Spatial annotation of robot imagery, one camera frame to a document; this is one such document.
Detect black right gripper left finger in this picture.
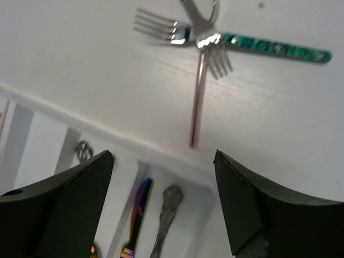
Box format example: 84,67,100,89
1,150,114,257

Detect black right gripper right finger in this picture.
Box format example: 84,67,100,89
213,151,343,257

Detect rainbow iridescent knife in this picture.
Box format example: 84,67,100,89
120,178,153,258

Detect ornate silver knife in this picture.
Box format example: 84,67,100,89
150,184,184,258

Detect pink handled fork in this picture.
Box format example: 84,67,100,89
189,44,233,149

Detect green handled fork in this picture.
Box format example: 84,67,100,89
134,8,332,63

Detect rainbow iridescent spoon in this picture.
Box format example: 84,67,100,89
90,243,101,258

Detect black handled spoon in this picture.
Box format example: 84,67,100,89
75,140,94,163

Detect orange chopstick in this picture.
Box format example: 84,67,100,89
0,111,5,135

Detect black handled fork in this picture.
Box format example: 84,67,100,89
174,0,222,23

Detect white divided cutlery tray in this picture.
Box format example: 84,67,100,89
0,83,217,258

